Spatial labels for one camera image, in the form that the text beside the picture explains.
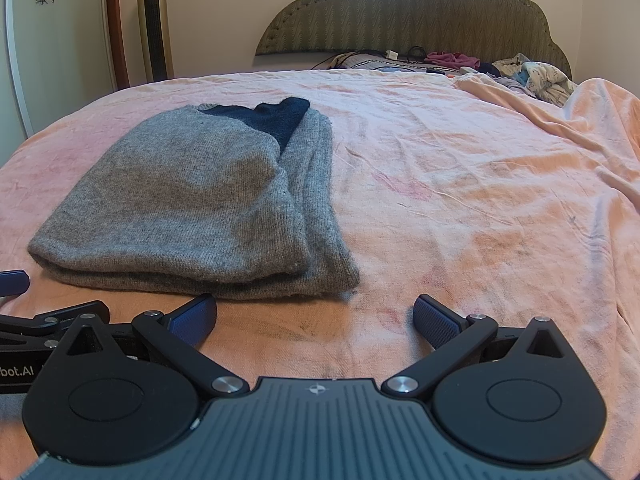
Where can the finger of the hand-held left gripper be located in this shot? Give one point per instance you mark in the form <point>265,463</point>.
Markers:
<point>12,282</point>
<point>30,327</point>

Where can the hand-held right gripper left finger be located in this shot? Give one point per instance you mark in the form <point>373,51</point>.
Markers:
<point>192,317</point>

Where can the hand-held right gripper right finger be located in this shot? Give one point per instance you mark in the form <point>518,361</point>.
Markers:
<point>436,321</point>

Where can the grey sweater with navy sleeves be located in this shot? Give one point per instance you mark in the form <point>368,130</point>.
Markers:
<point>175,200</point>

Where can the pink blanket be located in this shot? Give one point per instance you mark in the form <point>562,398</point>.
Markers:
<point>475,200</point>

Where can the flower-patterned sliding door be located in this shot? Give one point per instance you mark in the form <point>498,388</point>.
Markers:
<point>60,45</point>

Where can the pale blue floral cloth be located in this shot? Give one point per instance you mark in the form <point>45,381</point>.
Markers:
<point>545,82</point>

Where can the magenta cloth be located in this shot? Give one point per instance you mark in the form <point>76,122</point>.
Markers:
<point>447,58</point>

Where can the grey striped pillow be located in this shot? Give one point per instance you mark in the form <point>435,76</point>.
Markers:
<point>370,64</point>

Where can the beige patterned cloth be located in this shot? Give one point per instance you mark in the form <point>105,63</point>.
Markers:
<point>507,65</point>

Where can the white charger plug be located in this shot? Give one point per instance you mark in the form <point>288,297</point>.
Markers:
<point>390,54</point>

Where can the gold tower heater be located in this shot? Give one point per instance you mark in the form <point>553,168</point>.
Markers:
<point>155,30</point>

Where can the olive padded headboard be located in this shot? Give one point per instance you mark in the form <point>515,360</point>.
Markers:
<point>415,10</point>

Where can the brown wooden door frame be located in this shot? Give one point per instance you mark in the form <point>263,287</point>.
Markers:
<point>117,25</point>

